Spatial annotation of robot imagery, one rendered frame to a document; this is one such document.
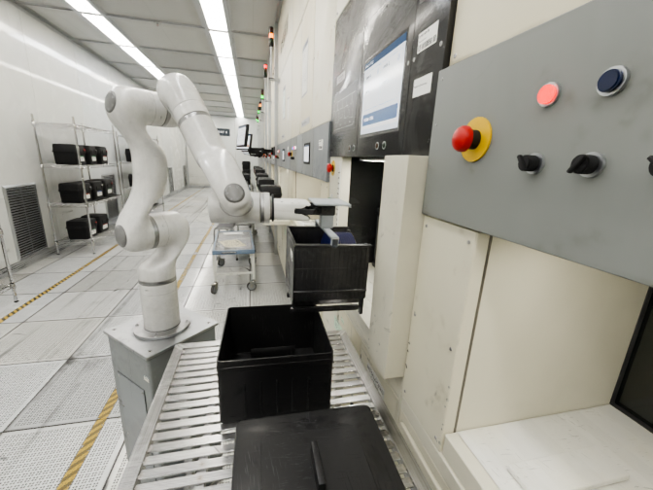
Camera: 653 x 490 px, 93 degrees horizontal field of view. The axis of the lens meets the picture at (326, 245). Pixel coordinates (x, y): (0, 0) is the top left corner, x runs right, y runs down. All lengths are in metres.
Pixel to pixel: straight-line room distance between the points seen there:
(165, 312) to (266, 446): 0.70
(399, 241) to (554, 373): 0.42
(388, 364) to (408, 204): 0.39
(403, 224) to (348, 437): 0.44
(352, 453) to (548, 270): 0.49
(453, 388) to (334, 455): 0.25
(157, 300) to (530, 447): 1.10
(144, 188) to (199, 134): 0.31
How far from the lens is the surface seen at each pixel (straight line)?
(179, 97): 0.97
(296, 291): 0.83
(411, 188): 0.68
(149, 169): 1.13
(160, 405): 0.99
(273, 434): 0.72
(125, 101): 1.08
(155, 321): 1.27
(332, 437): 0.71
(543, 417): 0.90
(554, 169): 0.47
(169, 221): 1.19
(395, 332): 0.78
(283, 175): 4.33
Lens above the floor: 1.38
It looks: 15 degrees down
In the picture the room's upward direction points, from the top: 3 degrees clockwise
